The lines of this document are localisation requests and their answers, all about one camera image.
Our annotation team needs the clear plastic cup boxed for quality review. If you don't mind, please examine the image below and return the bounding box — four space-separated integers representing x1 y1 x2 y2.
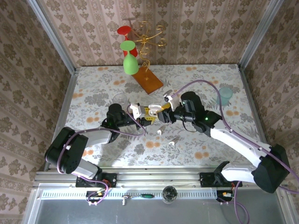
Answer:
111 92 128 107

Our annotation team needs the floral tablecloth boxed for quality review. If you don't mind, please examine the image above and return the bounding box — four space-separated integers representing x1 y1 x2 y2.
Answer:
55 64 266 169

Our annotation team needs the teal translucent cup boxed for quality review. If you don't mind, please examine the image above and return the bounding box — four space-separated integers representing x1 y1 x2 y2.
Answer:
216 87 234 107

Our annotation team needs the green wine glass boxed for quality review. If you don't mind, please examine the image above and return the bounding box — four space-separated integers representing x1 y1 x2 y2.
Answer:
120 40 140 76

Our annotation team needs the red wine glass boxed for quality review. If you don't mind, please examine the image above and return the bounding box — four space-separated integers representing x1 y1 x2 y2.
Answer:
116 25 138 58

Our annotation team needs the grey metal shelf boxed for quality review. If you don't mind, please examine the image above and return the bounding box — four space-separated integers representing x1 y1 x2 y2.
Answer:
23 186 299 224

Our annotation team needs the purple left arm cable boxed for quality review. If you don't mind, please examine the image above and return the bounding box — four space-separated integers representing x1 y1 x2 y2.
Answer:
56 106 148 206

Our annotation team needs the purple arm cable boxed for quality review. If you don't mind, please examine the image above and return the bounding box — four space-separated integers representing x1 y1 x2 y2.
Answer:
56 106 148 206
172 80 299 224

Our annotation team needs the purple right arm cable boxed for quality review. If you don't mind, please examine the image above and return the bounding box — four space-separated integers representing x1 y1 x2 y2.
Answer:
172 80 299 224

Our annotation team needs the gold wire rack wooden base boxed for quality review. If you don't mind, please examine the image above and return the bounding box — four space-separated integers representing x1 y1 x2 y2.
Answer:
130 20 168 95

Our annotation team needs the aluminium side rail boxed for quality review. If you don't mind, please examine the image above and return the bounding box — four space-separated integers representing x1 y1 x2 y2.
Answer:
237 64 289 187
43 67 80 172

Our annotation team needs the aluminium cross rail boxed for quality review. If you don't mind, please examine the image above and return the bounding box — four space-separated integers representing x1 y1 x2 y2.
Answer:
32 166 289 189

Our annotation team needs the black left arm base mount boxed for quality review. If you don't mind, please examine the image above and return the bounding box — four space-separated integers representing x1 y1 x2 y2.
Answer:
76 172 117 188

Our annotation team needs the green handled ratchet screwdriver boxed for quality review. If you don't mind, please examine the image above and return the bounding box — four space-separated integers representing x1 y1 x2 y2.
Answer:
121 193 155 206

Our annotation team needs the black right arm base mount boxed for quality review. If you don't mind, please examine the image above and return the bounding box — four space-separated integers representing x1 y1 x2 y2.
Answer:
199 172 243 188

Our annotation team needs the black connector block with wires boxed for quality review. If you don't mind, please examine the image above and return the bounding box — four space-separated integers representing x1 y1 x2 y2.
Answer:
216 190 235 203
85 190 106 203

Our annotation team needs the white slotted cable duct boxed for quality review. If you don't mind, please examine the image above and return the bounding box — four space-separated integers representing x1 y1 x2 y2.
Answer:
40 188 220 199

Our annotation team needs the aluminium frame post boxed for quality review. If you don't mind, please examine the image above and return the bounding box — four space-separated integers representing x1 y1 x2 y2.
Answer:
27 0 78 75
239 0 285 70

